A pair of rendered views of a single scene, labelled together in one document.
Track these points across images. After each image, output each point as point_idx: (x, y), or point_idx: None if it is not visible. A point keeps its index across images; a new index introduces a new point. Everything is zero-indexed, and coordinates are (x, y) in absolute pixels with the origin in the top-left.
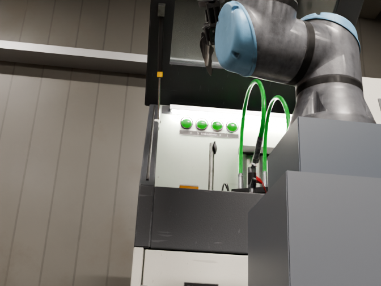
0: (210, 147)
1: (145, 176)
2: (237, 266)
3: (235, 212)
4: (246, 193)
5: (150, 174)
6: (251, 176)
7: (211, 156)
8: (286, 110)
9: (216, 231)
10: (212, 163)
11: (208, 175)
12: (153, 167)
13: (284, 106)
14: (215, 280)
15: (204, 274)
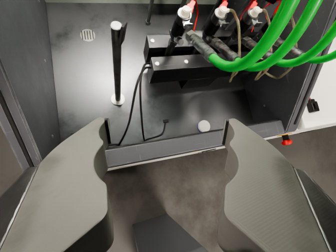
0: (113, 36)
1: (26, 161)
2: (142, 162)
3: (145, 160)
4: (159, 157)
5: (31, 155)
6: (179, 31)
7: (115, 47)
8: (299, 34)
9: (126, 164)
10: (118, 55)
11: (113, 63)
12: (26, 134)
13: (310, 13)
14: (125, 165)
15: (117, 167)
